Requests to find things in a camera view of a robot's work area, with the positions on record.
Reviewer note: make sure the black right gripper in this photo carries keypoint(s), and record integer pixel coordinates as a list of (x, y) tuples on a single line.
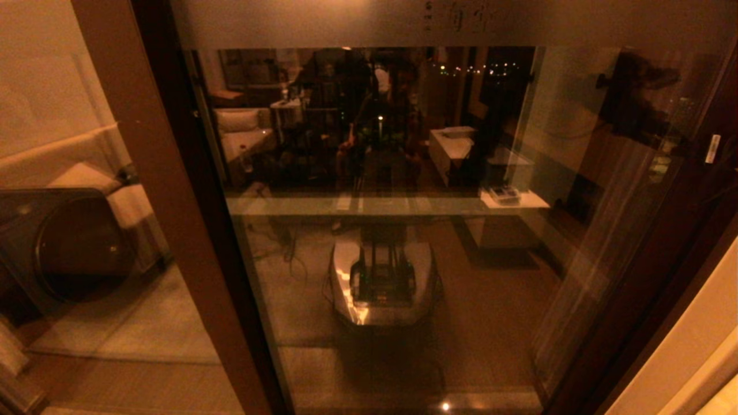
[(727, 155)]

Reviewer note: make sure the brown-framed sliding glass door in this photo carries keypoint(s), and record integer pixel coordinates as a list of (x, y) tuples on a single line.
[(622, 259)]

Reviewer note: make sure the dark brown door jamb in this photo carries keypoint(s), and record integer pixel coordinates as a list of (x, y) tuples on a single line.
[(663, 340)]

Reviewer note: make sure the long stone railing sill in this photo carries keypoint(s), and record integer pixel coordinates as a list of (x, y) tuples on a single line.
[(288, 194)]

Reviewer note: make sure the brown-framed fixed glass panel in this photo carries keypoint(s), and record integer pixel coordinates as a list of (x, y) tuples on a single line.
[(193, 253)]

